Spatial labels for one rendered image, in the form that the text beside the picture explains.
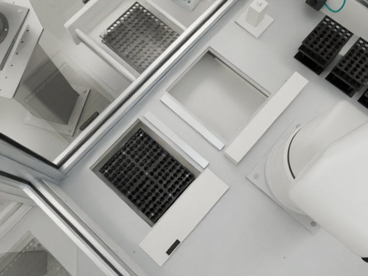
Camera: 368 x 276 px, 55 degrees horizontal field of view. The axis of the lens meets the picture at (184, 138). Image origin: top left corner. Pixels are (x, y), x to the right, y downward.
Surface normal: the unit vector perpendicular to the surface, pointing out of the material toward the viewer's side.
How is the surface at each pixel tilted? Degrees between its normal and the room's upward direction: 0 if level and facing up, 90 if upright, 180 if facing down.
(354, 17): 90
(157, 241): 0
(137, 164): 0
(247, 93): 0
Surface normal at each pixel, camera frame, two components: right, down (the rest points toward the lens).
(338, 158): -0.21, -0.44
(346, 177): -0.14, -0.15
